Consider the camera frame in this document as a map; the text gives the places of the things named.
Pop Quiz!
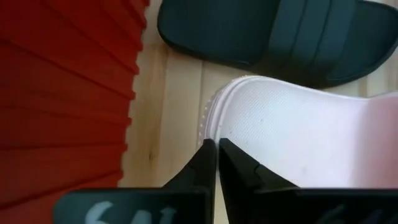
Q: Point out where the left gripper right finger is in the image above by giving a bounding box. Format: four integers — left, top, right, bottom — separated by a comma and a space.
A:
218, 138, 300, 224

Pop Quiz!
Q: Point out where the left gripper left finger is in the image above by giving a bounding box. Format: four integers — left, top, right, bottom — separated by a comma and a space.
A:
163, 138, 218, 224

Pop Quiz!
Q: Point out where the pink slide sandal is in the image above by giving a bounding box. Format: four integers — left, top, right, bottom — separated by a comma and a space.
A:
197, 75, 398, 190

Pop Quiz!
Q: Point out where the black slide sandal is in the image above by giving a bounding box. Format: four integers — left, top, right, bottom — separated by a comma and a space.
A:
157, 0, 398, 90

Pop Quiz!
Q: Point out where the red plastic bin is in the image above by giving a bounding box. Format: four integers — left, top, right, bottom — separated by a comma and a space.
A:
0, 0, 150, 224

